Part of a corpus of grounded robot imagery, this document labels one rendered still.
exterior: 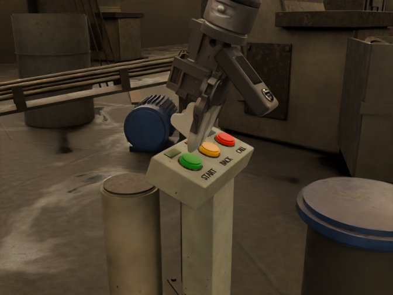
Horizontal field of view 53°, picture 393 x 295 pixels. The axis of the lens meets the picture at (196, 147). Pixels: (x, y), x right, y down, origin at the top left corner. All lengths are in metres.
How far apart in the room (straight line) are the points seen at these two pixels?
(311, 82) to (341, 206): 1.73
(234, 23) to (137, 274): 0.54
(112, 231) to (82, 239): 0.87
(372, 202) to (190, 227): 0.46
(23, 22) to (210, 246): 2.82
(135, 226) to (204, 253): 0.14
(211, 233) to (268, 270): 0.74
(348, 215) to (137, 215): 0.46
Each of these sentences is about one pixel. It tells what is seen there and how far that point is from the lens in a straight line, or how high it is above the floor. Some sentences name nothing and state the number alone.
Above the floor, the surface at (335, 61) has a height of 0.60.
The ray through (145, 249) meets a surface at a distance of 0.84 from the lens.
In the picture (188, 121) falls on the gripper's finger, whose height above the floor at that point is 0.68.
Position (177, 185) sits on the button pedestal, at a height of 0.58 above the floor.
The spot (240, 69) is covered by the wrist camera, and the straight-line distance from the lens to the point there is 0.59.
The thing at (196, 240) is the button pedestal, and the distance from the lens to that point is 0.79.
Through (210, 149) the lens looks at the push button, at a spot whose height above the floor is 0.61.
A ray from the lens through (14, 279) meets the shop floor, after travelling 1.55.
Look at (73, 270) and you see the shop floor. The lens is 1.52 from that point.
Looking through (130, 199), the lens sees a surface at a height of 0.51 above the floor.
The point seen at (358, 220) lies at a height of 0.43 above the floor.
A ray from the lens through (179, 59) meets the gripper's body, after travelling 0.62.
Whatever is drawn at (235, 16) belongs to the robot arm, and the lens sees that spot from 0.59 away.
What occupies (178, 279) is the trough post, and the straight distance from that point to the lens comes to 1.41.
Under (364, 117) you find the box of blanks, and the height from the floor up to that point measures 0.42.
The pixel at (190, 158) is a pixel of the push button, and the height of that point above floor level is 0.61.
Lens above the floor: 0.84
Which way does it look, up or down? 18 degrees down
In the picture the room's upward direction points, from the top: straight up
